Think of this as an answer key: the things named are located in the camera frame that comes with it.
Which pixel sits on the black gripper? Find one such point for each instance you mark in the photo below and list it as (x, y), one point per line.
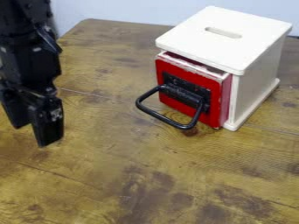
(31, 62)

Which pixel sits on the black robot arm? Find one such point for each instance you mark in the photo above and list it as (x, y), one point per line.
(24, 13)

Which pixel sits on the red drawer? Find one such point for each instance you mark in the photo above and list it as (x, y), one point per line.
(197, 80)

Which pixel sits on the white wooden box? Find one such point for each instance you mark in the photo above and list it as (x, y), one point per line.
(240, 44)

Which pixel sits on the black metal drawer handle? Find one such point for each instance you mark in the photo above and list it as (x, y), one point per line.
(184, 97)

